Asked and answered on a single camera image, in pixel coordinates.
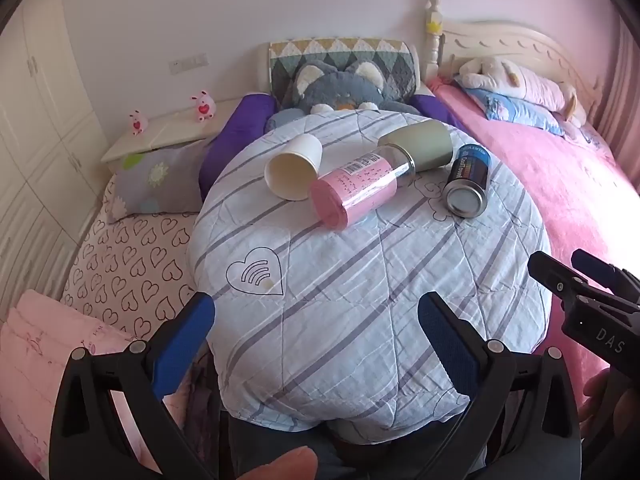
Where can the white plush dog toy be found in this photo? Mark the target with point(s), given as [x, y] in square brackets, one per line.
[500, 75]

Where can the pink fleece blanket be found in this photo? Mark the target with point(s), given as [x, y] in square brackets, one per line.
[550, 185]

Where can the white wardrobe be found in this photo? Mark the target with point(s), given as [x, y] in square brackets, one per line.
[35, 110]

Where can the pink rabbit figurine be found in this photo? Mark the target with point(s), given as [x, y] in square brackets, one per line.
[202, 106]
[137, 124]

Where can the grey flower print pillow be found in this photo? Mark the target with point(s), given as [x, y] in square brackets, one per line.
[155, 180]

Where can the person's left hand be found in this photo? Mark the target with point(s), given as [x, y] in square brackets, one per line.
[285, 466]

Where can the grey plush cat toy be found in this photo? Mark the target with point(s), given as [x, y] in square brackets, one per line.
[340, 87]

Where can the person's right hand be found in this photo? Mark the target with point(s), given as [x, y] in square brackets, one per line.
[594, 399]

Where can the striped light blue quilt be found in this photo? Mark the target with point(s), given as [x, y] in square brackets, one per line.
[350, 285]

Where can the pink curtain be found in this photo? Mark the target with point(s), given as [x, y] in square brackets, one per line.
[625, 100]

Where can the blue printed pillow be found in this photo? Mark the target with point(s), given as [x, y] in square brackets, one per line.
[520, 110]

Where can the heart print bed sheet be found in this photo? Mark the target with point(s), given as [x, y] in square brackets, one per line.
[125, 260]

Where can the person's dark trousers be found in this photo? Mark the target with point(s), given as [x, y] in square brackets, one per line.
[280, 435]

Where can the white paper cup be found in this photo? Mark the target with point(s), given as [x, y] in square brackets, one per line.
[300, 155]

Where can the blue metal spray can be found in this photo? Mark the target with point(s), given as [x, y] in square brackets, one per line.
[467, 177]

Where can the pink folded quilt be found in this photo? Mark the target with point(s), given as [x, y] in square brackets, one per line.
[40, 350]

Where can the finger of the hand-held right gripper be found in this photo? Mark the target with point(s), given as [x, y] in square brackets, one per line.
[555, 275]
[600, 272]

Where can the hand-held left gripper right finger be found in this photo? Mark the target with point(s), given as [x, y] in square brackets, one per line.
[447, 347]

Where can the pink bottle with green lid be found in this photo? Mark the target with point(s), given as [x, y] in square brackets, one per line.
[360, 185]

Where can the diamond patterned cushion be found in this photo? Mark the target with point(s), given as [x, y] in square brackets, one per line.
[392, 60]

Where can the white wall socket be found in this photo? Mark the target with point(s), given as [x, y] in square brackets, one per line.
[189, 62]

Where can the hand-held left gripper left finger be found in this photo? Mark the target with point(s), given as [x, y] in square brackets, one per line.
[184, 342]

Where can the cream wooden headboard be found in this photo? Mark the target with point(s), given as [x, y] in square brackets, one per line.
[500, 40]

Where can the white bedside shelf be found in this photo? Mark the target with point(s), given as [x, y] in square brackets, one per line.
[170, 130]

